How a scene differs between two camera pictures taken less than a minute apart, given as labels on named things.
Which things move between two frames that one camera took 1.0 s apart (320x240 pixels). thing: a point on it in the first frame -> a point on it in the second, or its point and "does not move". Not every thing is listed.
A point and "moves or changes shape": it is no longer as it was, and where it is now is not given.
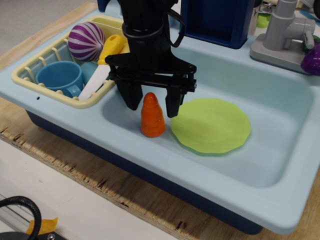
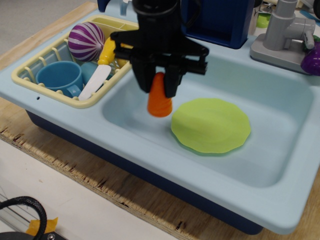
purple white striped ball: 86,41 does not move
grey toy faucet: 283,43 does not move
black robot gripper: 150,61 -> 158,42
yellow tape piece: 47,226 does not move
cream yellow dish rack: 74,71 does not move
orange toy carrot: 153,123 moves or changes shape
